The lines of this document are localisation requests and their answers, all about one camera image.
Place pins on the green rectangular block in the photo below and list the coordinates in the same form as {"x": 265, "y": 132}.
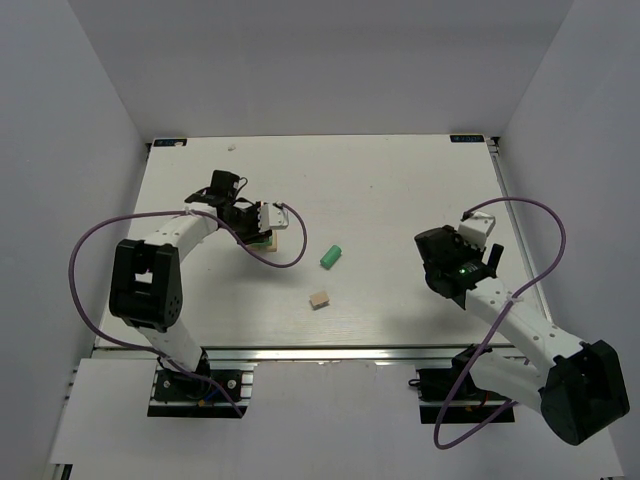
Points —
{"x": 263, "y": 245}

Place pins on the green cylinder block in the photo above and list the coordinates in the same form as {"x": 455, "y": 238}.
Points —
{"x": 332, "y": 255}

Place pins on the aluminium rail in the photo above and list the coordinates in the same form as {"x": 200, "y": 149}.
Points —
{"x": 535, "y": 292}
{"x": 313, "y": 354}

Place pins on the right blue corner label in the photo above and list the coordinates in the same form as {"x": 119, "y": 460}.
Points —
{"x": 467, "y": 138}

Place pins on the left blue corner label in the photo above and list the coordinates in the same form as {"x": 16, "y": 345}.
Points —
{"x": 169, "y": 142}

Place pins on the small light wood block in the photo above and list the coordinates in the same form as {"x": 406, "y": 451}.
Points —
{"x": 319, "y": 300}

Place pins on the blue corner label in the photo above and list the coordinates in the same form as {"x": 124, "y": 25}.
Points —
{"x": 169, "y": 142}
{"x": 467, "y": 138}

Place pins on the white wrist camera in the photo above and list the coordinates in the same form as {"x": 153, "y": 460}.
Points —
{"x": 475, "y": 228}
{"x": 272, "y": 216}

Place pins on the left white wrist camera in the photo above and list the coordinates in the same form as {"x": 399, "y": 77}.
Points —
{"x": 272, "y": 216}

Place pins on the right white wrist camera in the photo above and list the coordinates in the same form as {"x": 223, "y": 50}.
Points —
{"x": 475, "y": 228}

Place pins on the aluminium front rail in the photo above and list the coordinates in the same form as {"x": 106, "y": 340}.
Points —
{"x": 313, "y": 354}

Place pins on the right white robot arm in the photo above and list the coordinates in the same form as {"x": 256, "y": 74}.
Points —
{"x": 577, "y": 387}

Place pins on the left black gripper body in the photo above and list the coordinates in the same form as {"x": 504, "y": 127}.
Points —
{"x": 255, "y": 228}

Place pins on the aluminium right side rail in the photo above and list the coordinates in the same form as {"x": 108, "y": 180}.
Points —
{"x": 535, "y": 292}

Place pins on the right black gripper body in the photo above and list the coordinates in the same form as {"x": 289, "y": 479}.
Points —
{"x": 486, "y": 265}

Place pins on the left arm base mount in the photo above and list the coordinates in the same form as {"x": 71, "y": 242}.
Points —
{"x": 175, "y": 395}

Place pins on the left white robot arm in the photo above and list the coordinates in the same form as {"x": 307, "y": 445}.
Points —
{"x": 146, "y": 287}

